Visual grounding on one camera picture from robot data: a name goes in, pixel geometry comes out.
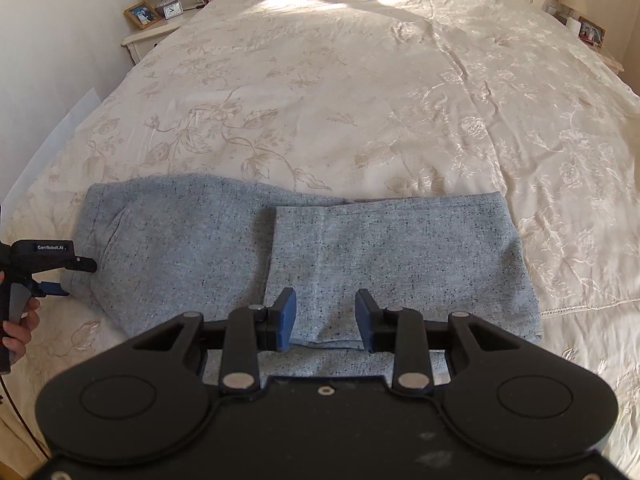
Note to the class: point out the person's left hand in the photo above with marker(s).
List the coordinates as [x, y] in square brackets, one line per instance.
[17, 332]

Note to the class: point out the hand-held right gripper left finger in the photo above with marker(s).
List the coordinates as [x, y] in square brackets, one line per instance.
[287, 321]

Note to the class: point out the small white alarm clock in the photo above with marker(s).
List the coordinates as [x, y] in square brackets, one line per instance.
[171, 10]

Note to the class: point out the small white cup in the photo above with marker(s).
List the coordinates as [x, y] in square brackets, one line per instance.
[573, 22]

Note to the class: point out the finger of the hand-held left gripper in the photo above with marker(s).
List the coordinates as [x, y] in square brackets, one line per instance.
[50, 289]
[85, 264]

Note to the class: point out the white flat sheet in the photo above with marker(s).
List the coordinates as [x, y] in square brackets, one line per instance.
[55, 140]

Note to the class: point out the cream nightstand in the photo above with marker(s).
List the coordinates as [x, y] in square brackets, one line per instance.
[150, 35]

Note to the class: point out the grey speckled pants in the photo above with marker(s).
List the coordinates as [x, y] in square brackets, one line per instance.
[345, 260]

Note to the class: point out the cream floral bedspread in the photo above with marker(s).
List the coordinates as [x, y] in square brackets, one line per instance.
[350, 85]

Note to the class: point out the wooden photo frame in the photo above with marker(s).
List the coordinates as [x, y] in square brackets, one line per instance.
[142, 15]

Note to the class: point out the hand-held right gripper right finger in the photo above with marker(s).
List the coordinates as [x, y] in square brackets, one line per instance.
[363, 322]

